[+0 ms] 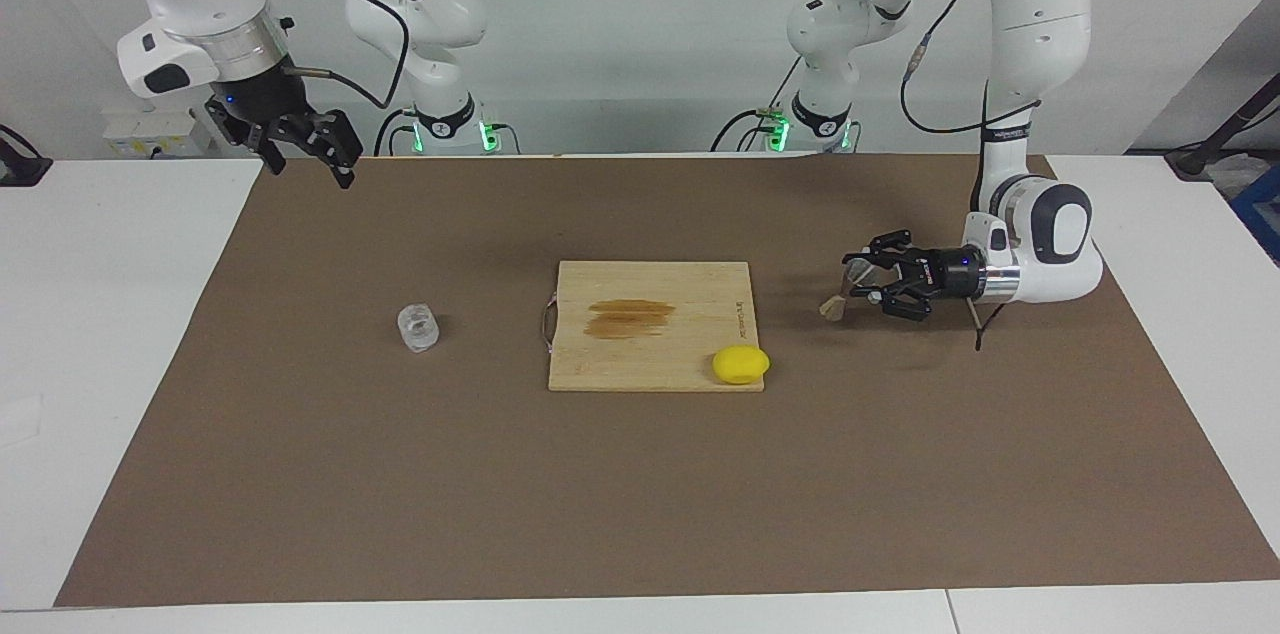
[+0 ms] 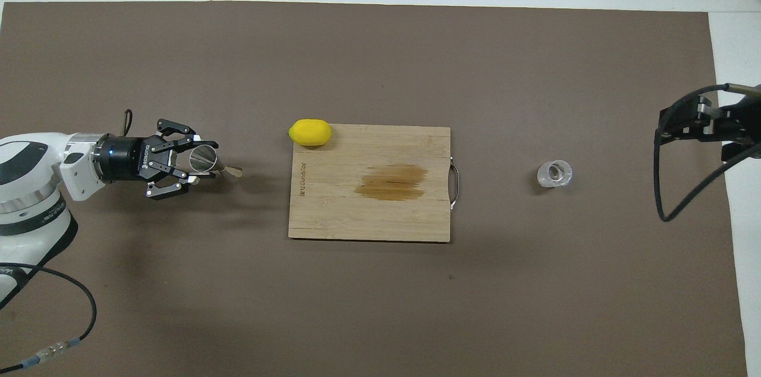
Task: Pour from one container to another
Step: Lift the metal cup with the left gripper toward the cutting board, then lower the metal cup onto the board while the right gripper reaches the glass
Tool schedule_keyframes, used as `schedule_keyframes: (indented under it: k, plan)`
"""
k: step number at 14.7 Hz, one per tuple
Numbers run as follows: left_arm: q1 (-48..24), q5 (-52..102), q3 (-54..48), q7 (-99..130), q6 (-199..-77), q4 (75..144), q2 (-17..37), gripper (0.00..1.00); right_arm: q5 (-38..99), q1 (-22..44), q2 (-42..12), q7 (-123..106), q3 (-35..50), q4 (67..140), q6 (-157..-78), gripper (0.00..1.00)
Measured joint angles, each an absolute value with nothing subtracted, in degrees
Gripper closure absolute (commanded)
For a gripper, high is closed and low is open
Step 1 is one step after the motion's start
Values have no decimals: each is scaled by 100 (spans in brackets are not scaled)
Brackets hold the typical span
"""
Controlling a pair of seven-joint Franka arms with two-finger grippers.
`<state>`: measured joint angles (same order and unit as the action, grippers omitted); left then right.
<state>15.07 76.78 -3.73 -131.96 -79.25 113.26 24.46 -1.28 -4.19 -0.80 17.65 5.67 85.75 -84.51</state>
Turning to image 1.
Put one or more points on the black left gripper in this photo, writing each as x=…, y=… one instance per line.
x=952, y=274

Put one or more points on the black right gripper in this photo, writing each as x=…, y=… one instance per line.
x=260, y=109

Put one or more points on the steel double-cone jigger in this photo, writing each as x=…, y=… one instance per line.
x=832, y=308

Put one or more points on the small clear glass cup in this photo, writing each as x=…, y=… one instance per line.
x=418, y=329

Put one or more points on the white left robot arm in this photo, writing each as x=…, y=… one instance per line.
x=1040, y=4

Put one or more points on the yellow lemon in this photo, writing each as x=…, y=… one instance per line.
x=740, y=365

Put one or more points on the large brown table mat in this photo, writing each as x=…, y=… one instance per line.
x=640, y=494

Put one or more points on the black tripod leg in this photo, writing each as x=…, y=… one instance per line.
x=1225, y=129

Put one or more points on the blue crate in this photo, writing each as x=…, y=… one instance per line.
x=1262, y=209

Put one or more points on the white wall socket box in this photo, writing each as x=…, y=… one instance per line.
x=150, y=132

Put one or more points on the black clamp bracket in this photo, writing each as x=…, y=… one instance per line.
x=22, y=169

